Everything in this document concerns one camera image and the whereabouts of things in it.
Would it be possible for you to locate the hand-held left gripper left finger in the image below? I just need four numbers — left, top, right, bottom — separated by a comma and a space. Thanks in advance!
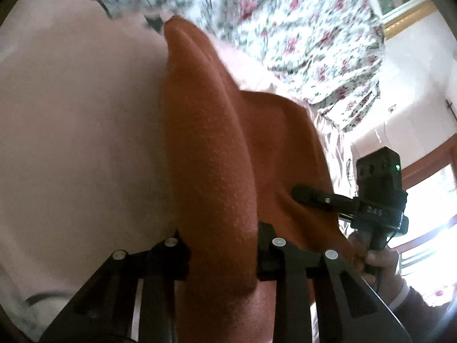
39, 236, 192, 343

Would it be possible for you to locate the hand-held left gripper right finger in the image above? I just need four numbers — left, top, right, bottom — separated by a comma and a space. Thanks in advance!
256, 222, 412, 343

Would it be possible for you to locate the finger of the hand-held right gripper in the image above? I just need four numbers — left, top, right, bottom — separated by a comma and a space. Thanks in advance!
290, 185, 359, 217

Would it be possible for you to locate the rust orange knit sweater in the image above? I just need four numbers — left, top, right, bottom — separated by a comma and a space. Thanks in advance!
162, 15, 366, 343

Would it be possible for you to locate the person's right forearm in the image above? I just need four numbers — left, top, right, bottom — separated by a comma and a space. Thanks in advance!
386, 277, 457, 343

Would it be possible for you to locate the person's right hand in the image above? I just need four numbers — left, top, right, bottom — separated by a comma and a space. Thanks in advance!
347, 229, 406, 308

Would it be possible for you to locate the white cloth with dark swirls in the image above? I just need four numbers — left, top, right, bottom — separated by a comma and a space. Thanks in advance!
312, 109, 359, 234

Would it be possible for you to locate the pale pink bed sheet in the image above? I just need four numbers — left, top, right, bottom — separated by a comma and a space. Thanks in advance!
0, 0, 322, 342

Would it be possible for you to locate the floral print blanket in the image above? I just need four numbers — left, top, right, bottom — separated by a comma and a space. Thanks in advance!
27, 0, 386, 133

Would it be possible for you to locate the brown wooden window frame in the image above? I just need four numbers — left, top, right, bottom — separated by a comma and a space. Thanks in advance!
399, 137, 457, 195

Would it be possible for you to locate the thin black cable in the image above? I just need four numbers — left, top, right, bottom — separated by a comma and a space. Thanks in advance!
22, 290, 74, 306

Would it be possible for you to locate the gold trimmed white frame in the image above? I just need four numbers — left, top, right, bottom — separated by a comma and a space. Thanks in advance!
379, 0, 437, 41

